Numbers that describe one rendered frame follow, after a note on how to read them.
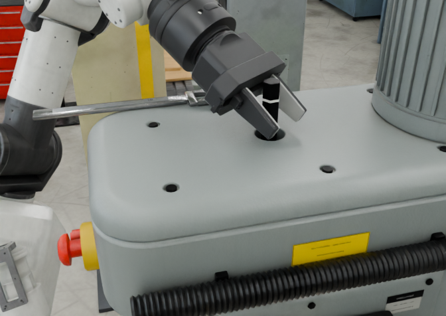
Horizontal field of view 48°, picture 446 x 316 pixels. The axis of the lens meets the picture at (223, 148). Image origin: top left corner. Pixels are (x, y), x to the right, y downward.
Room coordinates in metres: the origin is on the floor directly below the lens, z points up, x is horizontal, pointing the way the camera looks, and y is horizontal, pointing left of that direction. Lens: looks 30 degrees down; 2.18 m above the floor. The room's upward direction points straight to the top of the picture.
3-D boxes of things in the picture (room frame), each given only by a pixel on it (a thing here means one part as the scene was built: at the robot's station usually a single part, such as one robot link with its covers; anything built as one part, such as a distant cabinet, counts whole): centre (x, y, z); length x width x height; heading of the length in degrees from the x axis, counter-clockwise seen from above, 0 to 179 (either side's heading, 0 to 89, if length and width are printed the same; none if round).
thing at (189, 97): (0.62, 0.13, 1.89); 0.24 x 0.04 x 0.01; 104
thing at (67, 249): (0.48, 0.19, 1.76); 0.04 x 0.03 x 0.04; 14
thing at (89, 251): (0.49, 0.17, 1.76); 0.06 x 0.02 x 0.06; 14
